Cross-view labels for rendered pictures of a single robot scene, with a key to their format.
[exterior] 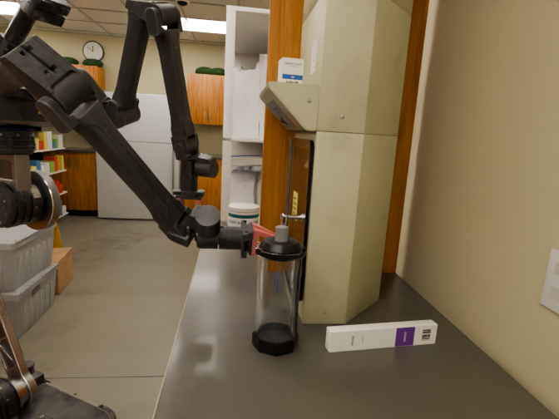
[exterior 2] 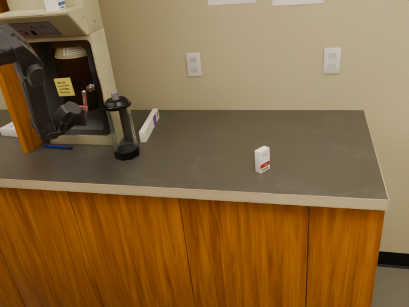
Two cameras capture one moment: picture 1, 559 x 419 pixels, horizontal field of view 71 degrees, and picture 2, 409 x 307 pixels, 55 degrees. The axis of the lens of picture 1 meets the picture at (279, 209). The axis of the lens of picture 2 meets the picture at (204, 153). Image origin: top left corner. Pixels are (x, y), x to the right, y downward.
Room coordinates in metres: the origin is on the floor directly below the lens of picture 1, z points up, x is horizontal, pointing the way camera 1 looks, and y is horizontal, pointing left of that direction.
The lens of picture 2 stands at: (-0.07, 1.18, 1.67)
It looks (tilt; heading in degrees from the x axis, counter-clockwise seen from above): 28 degrees down; 294
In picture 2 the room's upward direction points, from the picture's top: 6 degrees counter-clockwise
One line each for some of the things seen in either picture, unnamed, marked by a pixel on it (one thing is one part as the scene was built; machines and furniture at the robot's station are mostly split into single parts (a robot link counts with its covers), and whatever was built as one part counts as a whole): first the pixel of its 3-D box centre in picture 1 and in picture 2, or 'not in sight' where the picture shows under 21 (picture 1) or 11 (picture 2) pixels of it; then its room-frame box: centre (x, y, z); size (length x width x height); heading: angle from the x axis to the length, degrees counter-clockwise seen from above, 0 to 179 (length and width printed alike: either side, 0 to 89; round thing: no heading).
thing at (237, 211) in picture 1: (243, 222); not in sight; (1.62, 0.15, 1.02); 0.13 x 0.13 x 0.15
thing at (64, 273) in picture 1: (46, 270); not in sight; (3.09, 1.93, 0.14); 0.41 x 0.32 x 0.28; 13
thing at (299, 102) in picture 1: (284, 110); (40, 25); (1.04, 0.00, 1.46); 0.32 x 0.12 x 0.10; 7
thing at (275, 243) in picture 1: (281, 241); (115, 100); (0.79, -0.01, 1.18); 0.09 x 0.09 x 0.07
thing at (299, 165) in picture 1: (296, 212); (67, 91); (1.05, -0.05, 1.19); 0.30 x 0.01 x 0.40; 7
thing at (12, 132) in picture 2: not in sight; (21, 128); (1.45, -0.12, 0.96); 0.16 x 0.12 x 0.04; 178
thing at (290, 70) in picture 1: (290, 73); (54, 0); (0.96, -0.01, 1.54); 0.05 x 0.05 x 0.06; 12
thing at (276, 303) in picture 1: (278, 293); (122, 128); (0.79, -0.01, 1.06); 0.11 x 0.11 x 0.21
